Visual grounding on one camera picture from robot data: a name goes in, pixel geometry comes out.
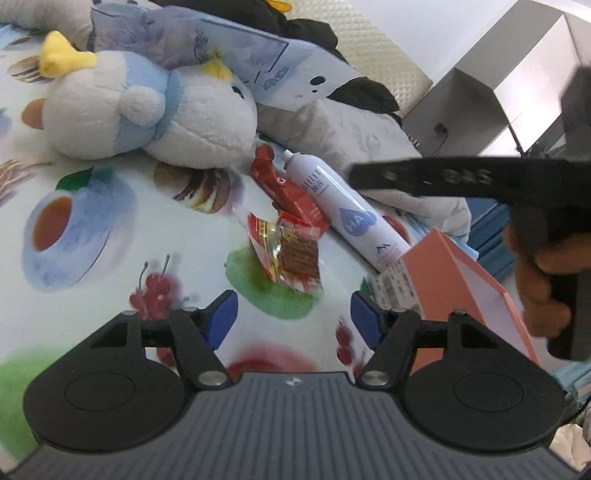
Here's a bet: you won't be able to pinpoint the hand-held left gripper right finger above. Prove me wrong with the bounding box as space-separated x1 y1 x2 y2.
350 291 506 391

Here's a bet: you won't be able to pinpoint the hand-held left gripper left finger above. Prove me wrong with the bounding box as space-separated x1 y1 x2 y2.
85 290 240 391

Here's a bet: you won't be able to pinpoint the pink cardboard box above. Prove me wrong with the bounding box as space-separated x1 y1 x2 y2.
374 228 541 374

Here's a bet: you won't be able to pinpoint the red gold foil snack packet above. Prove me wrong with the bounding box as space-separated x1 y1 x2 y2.
247 212 287 282

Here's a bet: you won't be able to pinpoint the brown and red snack packet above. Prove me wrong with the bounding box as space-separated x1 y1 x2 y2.
276 213 323 292

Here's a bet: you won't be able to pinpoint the person's right hand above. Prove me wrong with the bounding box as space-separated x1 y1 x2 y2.
502 222 591 340

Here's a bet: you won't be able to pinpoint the grey wardrobe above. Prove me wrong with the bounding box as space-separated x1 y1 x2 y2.
402 0 591 160

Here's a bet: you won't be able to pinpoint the white spray bottle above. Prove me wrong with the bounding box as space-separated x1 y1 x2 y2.
281 150 411 274

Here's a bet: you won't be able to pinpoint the black clothing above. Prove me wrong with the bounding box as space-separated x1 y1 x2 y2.
152 0 400 114

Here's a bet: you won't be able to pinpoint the fruit print bed sheet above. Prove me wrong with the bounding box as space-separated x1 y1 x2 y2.
0 18 416 462

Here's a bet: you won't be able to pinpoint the hanging dark clothes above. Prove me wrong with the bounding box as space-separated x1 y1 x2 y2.
558 67 591 162

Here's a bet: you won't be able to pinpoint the plain red snack packet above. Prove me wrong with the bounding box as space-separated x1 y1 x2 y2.
250 144 329 234

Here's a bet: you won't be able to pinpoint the grey duvet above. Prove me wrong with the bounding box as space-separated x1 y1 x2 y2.
0 0 472 241

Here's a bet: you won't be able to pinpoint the cream padded headboard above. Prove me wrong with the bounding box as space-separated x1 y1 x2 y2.
286 0 435 118

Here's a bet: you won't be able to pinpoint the white and blue plush toy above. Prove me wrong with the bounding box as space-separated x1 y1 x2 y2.
39 30 258 168

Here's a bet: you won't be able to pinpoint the light blue printed cloth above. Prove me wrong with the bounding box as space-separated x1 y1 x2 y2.
90 2 365 112

